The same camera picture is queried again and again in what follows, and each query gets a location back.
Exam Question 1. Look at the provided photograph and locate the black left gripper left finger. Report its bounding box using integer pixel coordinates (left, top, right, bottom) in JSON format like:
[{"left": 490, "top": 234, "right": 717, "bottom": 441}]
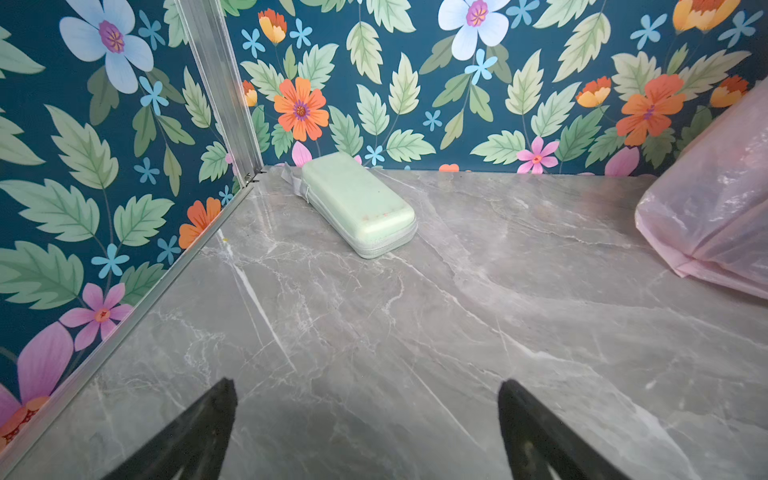
[{"left": 105, "top": 378, "right": 238, "bottom": 479}]

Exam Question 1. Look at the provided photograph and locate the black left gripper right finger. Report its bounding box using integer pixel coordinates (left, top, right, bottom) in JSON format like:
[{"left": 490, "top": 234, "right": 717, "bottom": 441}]
[{"left": 497, "top": 379, "right": 629, "bottom": 480}]

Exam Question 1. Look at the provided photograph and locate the pink plastic bag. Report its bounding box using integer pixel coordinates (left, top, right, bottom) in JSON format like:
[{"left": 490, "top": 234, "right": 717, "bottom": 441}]
[{"left": 635, "top": 83, "right": 767, "bottom": 298}]

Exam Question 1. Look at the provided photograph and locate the aluminium frame post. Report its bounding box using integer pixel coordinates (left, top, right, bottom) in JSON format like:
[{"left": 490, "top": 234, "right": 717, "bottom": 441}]
[{"left": 177, "top": 0, "right": 263, "bottom": 186}]

